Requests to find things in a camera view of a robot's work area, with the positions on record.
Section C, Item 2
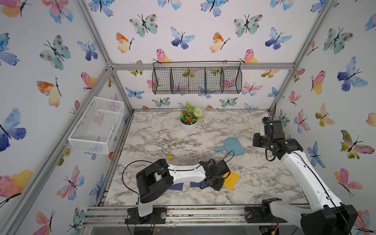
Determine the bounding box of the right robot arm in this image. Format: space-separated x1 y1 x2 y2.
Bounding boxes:
245 105 358 235

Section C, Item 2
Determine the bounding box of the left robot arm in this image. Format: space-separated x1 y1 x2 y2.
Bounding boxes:
121 159 232 225

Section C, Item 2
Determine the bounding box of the potted flower plant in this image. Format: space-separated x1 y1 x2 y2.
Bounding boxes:
179 102 204 133

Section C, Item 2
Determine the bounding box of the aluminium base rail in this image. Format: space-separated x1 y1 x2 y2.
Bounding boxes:
83 204 289 227

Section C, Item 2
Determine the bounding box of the black wire wall basket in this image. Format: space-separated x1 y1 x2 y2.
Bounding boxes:
152 61 242 95

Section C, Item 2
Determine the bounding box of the white mesh wall basket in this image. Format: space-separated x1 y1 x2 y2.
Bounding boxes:
68 97 124 154

